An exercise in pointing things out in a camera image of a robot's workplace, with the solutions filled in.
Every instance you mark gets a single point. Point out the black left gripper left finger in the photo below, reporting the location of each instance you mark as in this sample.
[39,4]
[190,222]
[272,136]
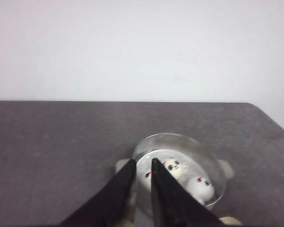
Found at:
[112,206]

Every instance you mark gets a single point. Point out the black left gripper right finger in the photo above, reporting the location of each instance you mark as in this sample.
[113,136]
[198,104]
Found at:
[173,206]

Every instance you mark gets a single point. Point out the panda bun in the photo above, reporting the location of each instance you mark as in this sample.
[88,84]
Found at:
[177,169]
[201,189]

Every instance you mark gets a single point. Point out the stainless steel steamer pot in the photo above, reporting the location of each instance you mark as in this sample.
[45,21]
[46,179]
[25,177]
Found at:
[200,161]

